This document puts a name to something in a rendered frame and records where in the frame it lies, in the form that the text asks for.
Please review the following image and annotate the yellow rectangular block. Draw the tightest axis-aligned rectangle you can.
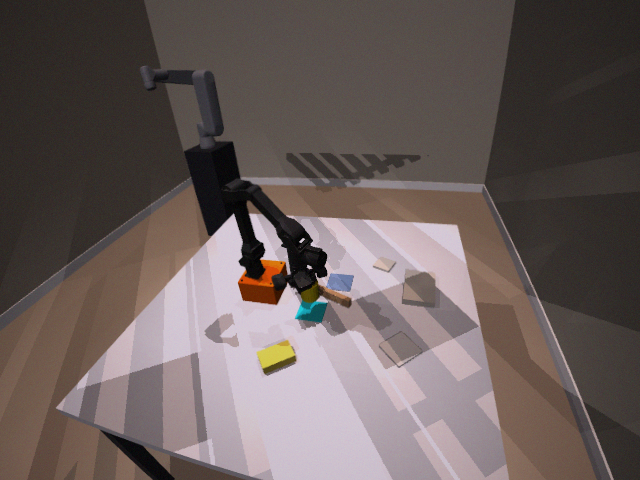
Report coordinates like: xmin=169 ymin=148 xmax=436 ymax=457
xmin=257 ymin=340 xmax=297 ymax=374

